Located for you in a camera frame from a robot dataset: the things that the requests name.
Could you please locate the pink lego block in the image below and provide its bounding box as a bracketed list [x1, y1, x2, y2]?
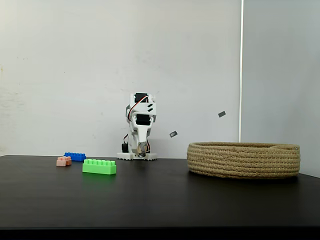
[56, 156, 73, 168]

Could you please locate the woven rope basket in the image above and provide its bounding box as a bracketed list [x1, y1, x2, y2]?
[186, 141, 301, 180]

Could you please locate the blue lego block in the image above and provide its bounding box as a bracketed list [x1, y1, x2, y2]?
[63, 152, 87, 162]

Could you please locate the green lego block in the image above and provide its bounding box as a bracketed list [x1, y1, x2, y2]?
[82, 158, 117, 175]

